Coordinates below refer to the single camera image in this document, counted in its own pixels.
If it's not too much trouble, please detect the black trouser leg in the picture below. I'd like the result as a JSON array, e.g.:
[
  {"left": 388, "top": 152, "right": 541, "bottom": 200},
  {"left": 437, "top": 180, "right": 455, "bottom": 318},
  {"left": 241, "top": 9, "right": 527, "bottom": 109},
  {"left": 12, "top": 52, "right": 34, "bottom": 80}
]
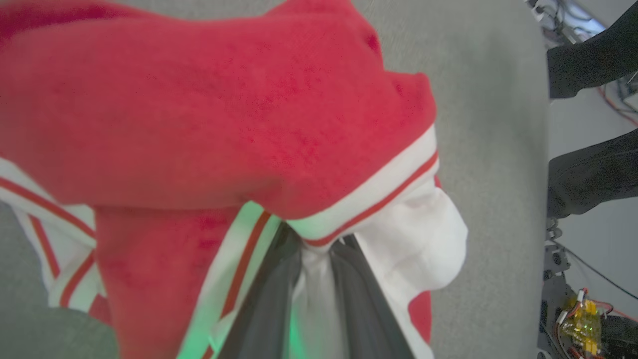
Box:
[
  {"left": 547, "top": 129, "right": 638, "bottom": 219},
  {"left": 547, "top": 0, "right": 638, "bottom": 99}
]

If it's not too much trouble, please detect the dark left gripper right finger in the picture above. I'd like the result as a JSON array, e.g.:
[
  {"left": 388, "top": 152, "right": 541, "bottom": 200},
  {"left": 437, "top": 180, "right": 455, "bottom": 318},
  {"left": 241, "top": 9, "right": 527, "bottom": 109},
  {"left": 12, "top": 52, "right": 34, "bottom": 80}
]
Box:
[{"left": 330, "top": 234, "right": 415, "bottom": 359}]

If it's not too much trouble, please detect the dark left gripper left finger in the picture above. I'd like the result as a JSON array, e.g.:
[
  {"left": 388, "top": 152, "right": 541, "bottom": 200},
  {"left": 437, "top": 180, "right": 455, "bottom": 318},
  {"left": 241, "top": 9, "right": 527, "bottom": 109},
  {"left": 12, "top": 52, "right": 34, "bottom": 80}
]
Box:
[{"left": 218, "top": 223, "right": 302, "bottom": 359}]

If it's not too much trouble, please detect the red garment with white trim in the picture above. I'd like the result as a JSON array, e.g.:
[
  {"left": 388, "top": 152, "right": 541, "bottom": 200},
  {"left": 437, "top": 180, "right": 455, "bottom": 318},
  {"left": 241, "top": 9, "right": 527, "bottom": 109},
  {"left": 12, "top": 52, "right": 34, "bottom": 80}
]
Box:
[{"left": 0, "top": 0, "right": 469, "bottom": 359}]

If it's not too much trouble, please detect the yellow wire connector bundle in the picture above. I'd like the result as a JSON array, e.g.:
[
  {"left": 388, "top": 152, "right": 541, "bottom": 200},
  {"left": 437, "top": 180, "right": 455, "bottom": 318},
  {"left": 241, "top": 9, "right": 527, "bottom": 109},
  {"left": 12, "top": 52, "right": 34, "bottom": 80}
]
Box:
[{"left": 558, "top": 298, "right": 608, "bottom": 356}]

